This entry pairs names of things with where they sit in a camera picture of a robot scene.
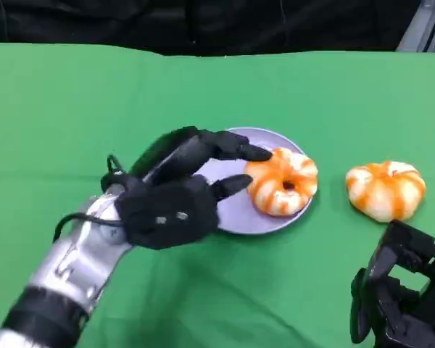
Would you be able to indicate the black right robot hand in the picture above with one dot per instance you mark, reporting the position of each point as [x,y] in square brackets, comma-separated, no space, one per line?
[402,297]

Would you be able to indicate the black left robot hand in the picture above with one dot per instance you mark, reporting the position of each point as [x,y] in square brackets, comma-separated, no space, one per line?
[170,156]

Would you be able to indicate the orange and white bread roll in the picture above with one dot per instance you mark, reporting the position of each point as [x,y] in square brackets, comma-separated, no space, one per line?
[268,188]
[384,192]

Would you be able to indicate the lilac plate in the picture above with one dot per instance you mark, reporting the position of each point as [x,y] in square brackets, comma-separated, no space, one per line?
[239,214]

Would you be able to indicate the black backdrop curtain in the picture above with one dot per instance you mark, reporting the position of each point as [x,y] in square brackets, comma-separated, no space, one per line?
[130,21]

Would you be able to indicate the grey metal frame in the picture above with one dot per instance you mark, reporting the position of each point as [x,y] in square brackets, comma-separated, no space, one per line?
[426,30]

